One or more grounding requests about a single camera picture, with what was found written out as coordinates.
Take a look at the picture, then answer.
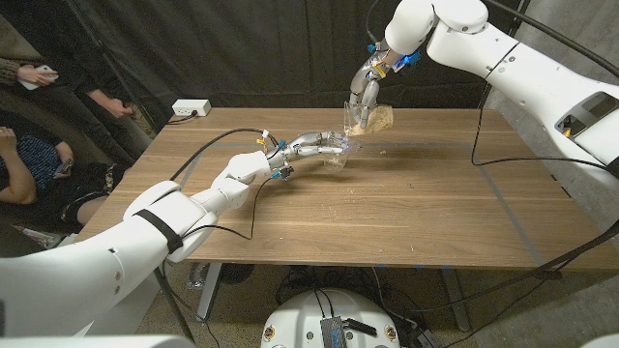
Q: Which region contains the grey box on torso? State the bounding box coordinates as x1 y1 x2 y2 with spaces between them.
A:
319 316 348 348

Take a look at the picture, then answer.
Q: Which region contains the black backdrop curtain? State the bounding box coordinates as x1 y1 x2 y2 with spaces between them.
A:
72 0 526 131

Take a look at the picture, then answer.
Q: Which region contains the seated person in blue top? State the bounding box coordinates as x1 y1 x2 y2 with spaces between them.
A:
0 123 122 233

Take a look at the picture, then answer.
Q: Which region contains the standing person at back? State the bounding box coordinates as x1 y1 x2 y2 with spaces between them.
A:
65 0 160 134

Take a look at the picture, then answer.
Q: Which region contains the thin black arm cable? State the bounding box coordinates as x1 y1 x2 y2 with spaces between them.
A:
437 81 619 348
162 176 280 348

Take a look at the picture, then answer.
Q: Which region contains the clear plastic cup with sugar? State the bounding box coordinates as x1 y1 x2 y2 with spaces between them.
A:
342 100 396 137

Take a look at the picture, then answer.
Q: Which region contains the grey table leg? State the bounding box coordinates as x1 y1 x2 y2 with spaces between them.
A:
440 268 471 333
195 263 223 323

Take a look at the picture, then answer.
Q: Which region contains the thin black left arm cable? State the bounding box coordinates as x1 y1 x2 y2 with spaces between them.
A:
162 176 280 348

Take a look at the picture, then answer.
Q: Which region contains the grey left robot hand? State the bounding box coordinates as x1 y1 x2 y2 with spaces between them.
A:
265 130 350 171

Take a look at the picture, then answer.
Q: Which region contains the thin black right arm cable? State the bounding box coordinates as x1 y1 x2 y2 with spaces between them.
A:
437 81 619 348

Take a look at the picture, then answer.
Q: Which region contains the black round floor object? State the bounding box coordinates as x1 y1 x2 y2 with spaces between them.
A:
220 263 255 285

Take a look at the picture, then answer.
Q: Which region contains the person in black clothes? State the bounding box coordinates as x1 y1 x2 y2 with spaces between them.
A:
28 57 141 168

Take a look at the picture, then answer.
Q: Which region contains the black power strip cable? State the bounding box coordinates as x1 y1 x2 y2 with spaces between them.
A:
166 110 198 126

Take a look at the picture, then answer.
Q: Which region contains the clear plastic bottle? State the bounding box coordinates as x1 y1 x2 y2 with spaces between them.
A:
187 262 212 291

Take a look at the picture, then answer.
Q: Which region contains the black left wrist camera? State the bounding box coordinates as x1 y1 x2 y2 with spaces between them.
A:
271 165 295 183

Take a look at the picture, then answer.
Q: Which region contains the person in brown sweater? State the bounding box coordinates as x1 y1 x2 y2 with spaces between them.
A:
0 12 59 93

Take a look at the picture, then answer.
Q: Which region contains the white power strip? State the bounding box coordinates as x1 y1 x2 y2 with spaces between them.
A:
171 99 213 118

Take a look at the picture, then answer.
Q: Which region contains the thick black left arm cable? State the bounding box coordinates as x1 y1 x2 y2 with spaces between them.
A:
168 127 281 183

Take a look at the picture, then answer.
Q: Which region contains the white robot torso base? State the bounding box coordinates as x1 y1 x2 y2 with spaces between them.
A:
259 288 402 348

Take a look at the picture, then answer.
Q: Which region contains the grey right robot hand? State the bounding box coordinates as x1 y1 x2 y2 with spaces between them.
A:
347 41 403 131

